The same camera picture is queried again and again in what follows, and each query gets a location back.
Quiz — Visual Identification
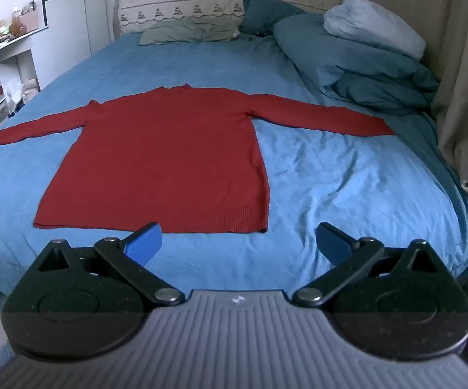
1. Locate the blue duvet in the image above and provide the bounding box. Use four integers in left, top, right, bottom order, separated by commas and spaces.
273, 13, 441, 115

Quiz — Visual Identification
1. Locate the red knit sweater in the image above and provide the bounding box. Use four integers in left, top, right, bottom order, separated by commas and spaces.
0, 84, 395, 234

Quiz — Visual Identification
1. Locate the green pillow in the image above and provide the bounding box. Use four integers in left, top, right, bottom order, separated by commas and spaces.
138, 18, 240, 46

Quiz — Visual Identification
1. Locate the clutter of bottles and jars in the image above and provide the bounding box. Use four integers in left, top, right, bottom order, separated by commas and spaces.
0, 0, 40, 55

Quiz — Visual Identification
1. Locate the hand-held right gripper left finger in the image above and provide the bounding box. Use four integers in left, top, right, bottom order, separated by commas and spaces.
35, 222, 185, 306

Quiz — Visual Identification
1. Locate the dark teal pillow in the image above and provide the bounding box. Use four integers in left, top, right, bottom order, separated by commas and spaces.
239, 0, 308, 35

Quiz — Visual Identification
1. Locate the white and grey wardrobe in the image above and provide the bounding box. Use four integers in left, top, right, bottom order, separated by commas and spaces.
31, 0, 111, 90

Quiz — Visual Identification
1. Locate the white shelf unit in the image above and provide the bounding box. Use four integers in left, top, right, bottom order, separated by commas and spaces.
0, 28, 49, 148

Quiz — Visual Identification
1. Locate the beige curtain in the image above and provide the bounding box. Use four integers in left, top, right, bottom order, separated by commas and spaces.
349, 0, 468, 228

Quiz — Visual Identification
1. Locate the light blue folded blanket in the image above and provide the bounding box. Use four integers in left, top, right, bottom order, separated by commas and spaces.
324, 0, 427, 60

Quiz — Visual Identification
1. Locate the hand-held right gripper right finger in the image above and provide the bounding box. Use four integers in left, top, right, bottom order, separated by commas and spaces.
293, 222, 441, 308

